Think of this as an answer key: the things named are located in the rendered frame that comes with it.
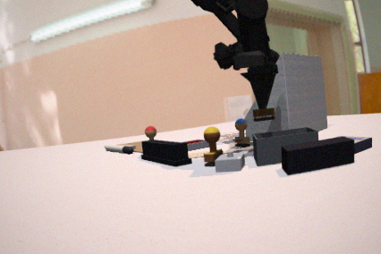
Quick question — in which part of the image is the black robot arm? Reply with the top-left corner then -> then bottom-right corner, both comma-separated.
191,0 -> 268,70

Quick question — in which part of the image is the red stamp with ball handle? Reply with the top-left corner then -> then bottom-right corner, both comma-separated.
145,126 -> 157,140

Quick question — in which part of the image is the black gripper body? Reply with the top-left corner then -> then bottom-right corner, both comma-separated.
233,28 -> 278,73

